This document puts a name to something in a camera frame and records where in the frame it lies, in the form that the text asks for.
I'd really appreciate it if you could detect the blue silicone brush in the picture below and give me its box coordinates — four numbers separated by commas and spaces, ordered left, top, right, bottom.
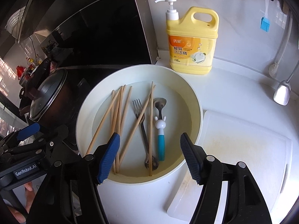
260, 0, 270, 32

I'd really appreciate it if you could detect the white bottle brush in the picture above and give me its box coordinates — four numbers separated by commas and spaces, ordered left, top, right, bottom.
269, 11, 293, 78

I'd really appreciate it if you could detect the yellow dish soap bottle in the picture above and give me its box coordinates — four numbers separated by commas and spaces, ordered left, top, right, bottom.
155, 0, 219, 75

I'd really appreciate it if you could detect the steel fork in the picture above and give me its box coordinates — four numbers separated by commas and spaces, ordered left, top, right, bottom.
132, 99, 159, 170

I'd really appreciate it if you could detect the white plastic basin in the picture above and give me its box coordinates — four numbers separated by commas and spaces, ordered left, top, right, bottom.
76, 65, 203, 184

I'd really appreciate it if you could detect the steel spatula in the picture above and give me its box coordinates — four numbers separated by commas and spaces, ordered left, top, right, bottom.
273, 61, 299, 106

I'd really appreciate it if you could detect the dark pot with lid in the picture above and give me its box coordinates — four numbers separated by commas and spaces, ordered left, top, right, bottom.
19, 58, 79, 128

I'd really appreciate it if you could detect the person's left hand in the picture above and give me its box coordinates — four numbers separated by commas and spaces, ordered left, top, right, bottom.
7, 181, 36, 223

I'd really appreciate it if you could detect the spoon with rabbit handle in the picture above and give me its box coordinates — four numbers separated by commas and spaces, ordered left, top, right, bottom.
154, 98, 167, 161

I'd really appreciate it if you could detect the white cutting board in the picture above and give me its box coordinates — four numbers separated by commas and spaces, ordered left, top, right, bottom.
167, 111, 292, 223

